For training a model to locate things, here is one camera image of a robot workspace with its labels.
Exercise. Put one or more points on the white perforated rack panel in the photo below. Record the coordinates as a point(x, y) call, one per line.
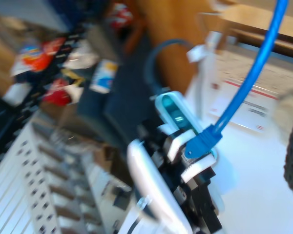
point(27, 182)

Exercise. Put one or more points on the red blue snack bag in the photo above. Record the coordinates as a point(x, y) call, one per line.
point(34, 57)

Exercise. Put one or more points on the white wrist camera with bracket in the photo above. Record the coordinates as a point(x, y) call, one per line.
point(175, 112)

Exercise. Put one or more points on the red white snack bag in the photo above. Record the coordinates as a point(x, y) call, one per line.
point(119, 15)

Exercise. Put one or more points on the white printed paper sheet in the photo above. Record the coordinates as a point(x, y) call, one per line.
point(261, 117)

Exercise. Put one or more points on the brown cardboard box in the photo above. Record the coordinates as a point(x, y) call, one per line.
point(246, 19)

